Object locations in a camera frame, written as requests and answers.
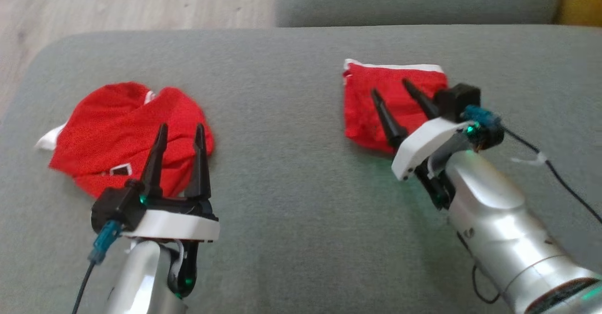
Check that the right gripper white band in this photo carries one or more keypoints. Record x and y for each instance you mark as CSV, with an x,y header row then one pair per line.
x,y
423,142

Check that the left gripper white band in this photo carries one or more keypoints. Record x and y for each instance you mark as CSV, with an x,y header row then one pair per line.
x,y
174,224

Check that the red basketball shorts white trim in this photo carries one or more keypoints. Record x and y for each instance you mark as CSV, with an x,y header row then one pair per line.
x,y
371,112

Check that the red Bulls 23 jersey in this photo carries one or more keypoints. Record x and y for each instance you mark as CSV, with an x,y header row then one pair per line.
x,y
122,135

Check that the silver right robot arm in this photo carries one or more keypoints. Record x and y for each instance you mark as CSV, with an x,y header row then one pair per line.
x,y
498,224

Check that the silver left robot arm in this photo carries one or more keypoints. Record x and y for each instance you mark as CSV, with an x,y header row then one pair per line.
x,y
136,281

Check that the grey sofa seat cushion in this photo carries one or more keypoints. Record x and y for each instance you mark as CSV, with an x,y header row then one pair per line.
x,y
291,163

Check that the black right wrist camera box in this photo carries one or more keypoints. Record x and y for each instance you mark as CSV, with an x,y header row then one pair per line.
x,y
458,100

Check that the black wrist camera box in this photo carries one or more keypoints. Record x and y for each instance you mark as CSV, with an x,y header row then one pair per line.
x,y
458,100
115,208

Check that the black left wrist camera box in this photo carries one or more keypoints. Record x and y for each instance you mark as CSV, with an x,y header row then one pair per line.
x,y
115,208

